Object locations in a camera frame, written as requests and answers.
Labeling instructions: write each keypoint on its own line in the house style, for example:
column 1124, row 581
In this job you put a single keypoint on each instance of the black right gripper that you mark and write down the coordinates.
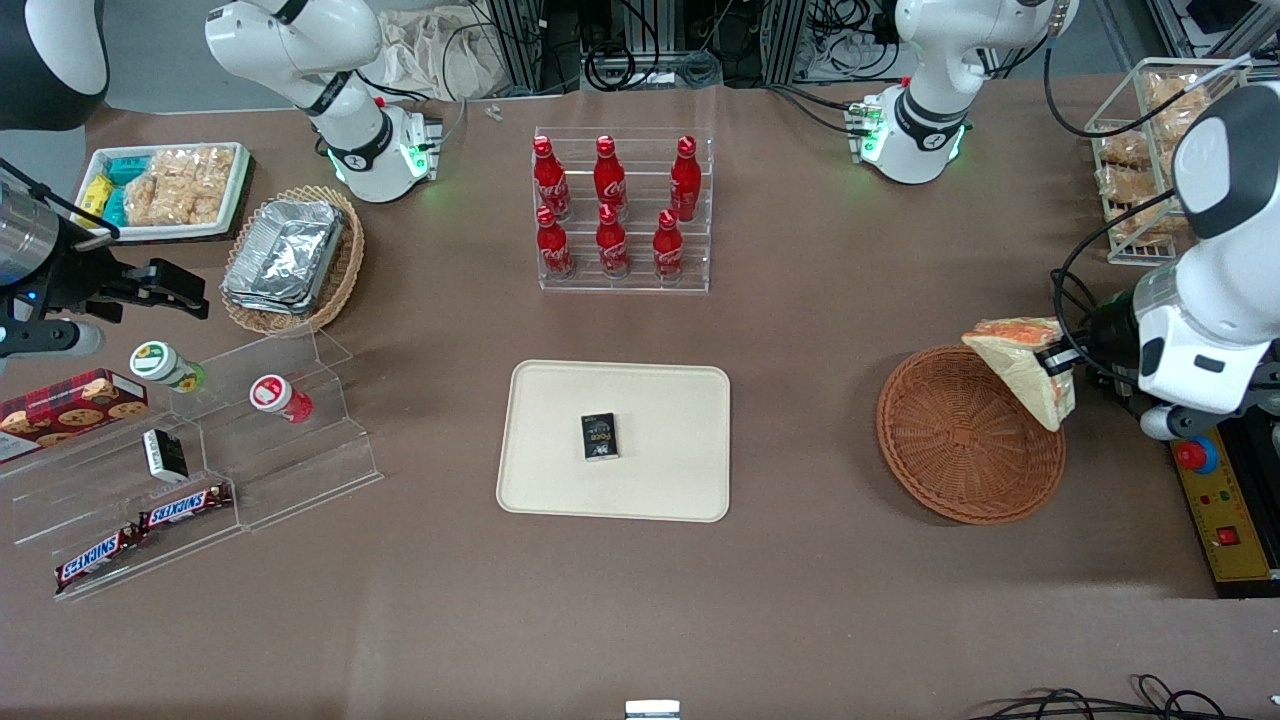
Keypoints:
column 82, row 279

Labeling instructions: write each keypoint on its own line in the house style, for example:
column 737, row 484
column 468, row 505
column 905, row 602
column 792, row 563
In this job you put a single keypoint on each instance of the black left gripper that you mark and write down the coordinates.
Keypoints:
column 1108, row 334

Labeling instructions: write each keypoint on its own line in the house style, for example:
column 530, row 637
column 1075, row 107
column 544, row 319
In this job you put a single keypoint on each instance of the triangular sandwich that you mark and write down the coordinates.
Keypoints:
column 1010, row 350

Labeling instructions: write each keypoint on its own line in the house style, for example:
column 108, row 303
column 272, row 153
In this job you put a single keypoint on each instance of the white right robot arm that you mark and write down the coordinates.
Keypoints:
column 350, row 150

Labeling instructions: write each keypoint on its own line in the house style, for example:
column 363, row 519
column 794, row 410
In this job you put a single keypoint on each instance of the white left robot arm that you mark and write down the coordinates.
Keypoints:
column 1220, row 300

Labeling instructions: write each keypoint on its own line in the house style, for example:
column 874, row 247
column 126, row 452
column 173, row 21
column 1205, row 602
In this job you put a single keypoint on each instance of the white rectangular snack tray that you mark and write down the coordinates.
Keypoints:
column 240, row 175

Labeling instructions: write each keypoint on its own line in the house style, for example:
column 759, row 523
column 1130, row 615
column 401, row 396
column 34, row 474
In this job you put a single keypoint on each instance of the round brown wicker basket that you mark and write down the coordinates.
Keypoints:
column 950, row 440

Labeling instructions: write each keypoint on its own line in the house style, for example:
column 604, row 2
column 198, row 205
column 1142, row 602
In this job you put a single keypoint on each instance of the oval light wicker basket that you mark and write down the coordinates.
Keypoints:
column 340, row 280

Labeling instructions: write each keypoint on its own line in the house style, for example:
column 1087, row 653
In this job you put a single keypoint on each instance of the beige rectangular serving tray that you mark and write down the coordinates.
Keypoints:
column 660, row 400

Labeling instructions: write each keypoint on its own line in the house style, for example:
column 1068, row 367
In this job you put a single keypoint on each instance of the green capped small bottle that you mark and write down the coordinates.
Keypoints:
column 160, row 362

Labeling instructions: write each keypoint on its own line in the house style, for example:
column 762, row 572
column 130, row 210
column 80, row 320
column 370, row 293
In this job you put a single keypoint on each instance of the rice cracker packet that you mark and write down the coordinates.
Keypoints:
column 205, row 175
column 155, row 200

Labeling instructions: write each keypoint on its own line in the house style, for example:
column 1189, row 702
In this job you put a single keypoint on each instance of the teal snack packet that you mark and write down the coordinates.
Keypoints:
column 127, row 168
column 114, row 207

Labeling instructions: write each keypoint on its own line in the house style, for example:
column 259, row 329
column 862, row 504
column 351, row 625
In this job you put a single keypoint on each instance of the stacked aluminium foil containers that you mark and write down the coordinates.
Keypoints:
column 285, row 255

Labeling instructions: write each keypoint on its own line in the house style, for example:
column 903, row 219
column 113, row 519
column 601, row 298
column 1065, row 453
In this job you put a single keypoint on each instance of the yellow snack packet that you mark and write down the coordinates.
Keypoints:
column 96, row 195

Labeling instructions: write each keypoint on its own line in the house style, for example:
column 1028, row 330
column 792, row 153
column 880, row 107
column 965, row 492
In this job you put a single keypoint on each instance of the red capped small bottle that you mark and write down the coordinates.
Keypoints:
column 275, row 395

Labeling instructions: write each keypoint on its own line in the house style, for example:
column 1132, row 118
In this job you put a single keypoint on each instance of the red cookie box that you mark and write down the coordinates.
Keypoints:
column 70, row 410

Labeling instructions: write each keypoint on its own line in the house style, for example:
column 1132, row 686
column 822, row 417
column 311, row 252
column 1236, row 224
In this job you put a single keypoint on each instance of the bagged fried snack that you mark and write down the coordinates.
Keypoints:
column 1170, row 92
column 1130, row 150
column 1140, row 215

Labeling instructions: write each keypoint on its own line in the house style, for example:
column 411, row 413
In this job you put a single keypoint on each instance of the small black white box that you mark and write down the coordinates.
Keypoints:
column 165, row 455

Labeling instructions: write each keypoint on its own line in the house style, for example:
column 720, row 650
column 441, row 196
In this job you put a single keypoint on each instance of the red emergency stop button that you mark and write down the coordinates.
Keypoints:
column 1197, row 457

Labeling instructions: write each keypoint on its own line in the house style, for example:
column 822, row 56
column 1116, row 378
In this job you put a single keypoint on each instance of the Snickers chocolate bar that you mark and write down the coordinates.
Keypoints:
column 98, row 558
column 185, row 507

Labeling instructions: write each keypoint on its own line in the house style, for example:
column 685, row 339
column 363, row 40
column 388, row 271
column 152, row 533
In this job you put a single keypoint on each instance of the clear acrylic step stand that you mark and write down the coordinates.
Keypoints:
column 300, row 480

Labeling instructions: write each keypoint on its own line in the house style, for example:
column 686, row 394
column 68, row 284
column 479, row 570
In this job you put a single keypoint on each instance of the yellow control box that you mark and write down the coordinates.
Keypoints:
column 1230, row 560

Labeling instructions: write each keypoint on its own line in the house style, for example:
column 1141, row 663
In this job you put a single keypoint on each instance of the white cloth bag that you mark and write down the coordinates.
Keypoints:
column 440, row 55

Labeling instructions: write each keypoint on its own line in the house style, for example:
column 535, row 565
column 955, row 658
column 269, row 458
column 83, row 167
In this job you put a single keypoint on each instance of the red cola bottle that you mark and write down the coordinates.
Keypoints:
column 686, row 180
column 668, row 248
column 612, row 245
column 550, row 180
column 609, row 178
column 553, row 248

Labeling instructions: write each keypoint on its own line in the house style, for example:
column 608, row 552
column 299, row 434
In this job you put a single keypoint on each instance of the clear acrylic bottle rack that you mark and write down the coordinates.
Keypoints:
column 640, row 275

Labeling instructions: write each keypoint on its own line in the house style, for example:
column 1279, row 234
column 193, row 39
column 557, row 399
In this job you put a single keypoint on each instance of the small black card box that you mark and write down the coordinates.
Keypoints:
column 599, row 437

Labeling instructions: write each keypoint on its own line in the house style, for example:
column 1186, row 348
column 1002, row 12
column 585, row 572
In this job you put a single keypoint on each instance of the small white silver object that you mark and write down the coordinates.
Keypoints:
column 652, row 710

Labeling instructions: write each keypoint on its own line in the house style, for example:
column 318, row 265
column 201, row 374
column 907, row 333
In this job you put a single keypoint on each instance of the red rocker switch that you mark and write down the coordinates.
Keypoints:
column 1228, row 537

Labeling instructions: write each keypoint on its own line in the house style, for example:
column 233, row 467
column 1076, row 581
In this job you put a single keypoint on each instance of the aluminium frame post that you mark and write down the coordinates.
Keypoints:
column 515, row 40
column 785, row 40

